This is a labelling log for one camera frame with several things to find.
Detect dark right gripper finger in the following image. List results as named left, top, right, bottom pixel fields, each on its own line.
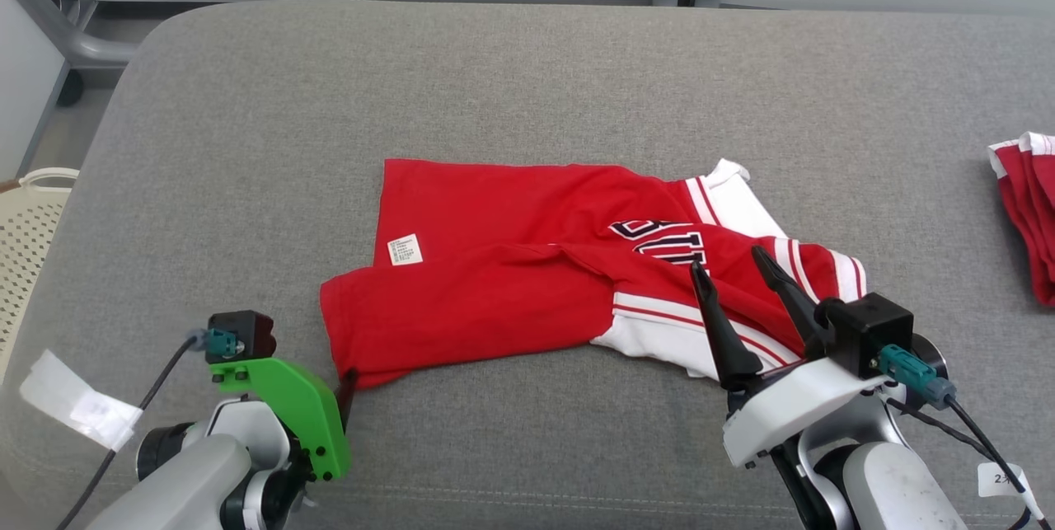
left=689, top=260, right=764, bottom=391
left=750, top=245, right=829, bottom=362

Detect grey metal rack frame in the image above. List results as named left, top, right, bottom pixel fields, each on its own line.
left=0, top=0, right=199, bottom=106

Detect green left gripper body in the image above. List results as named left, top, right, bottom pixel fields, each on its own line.
left=210, top=358, right=351, bottom=483

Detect red and white jersey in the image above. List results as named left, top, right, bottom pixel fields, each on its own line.
left=320, top=157, right=869, bottom=391

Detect white tape cable label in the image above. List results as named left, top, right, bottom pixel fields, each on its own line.
left=20, top=349, right=143, bottom=453

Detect teal left cable connector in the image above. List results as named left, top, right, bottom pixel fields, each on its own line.
left=188, top=328, right=246, bottom=358

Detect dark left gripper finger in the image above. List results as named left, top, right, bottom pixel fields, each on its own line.
left=336, top=368, right=359, bottom=432

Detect teal cable connector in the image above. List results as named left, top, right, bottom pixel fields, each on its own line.
left=877, top=344, right=957, bottom=410
left=188, top=328, right=246, bottom=358

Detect small white cable tag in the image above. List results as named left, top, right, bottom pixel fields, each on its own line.
left=978, top=461, right=1035, bottom=506

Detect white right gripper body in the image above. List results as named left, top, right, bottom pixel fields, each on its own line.
left=723, top=357, right=895, bottom=469

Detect red Bulls 23 shorts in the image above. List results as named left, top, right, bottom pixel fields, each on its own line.
left=987, top=131, right=1055, bottom=307

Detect teal right cable connector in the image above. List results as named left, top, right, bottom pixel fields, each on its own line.
left=877, top=344, right=957, bottom=410

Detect grey fabric sofa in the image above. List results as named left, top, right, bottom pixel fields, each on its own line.
left=0, top=1, right=1055, bottom=530

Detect cream perforated laundry basket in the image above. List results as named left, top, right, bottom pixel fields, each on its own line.
left=0, top=168, right=80, bottom=374

